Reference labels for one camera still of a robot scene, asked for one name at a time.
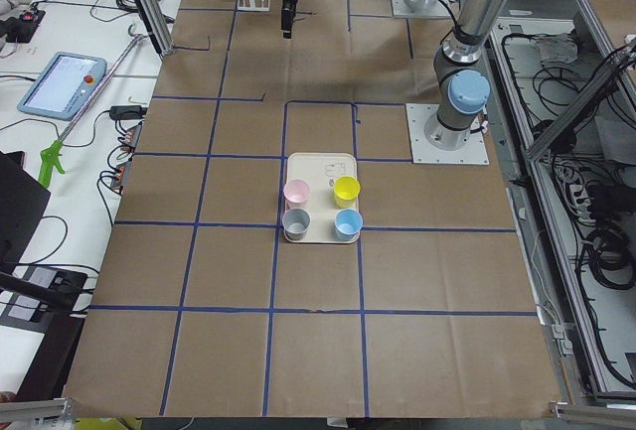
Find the pink plastic cup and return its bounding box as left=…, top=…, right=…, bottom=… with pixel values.
left=283, top=179, right=311, bottom=210

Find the yellow plastic cup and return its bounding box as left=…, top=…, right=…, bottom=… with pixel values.
left=333, top=176, right=361, bottom=209

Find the grey plastic cup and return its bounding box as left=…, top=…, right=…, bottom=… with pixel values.
left=282, top=208, right=311, bottom=241

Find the cream plastic tray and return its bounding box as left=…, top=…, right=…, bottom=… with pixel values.
left=284, top=152, right=360, bottom=244

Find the black power adapter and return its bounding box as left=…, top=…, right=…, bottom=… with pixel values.
left=108, top=104, right=147, bottom=121

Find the blue teach pendant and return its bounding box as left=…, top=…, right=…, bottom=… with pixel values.
left=17, top=52, right=107, bottom=121

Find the metal reacher grabber tool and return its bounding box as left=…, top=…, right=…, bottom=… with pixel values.
left=38, top=34, right=148, bottom=188

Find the black computer monitor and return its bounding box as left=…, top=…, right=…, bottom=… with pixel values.
left=1, top=153, right=50, bottom=274

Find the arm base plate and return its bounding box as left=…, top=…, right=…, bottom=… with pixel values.
left=405, top=103, right=489, bottom=166
left=391, top=0, right=459, bottom=19

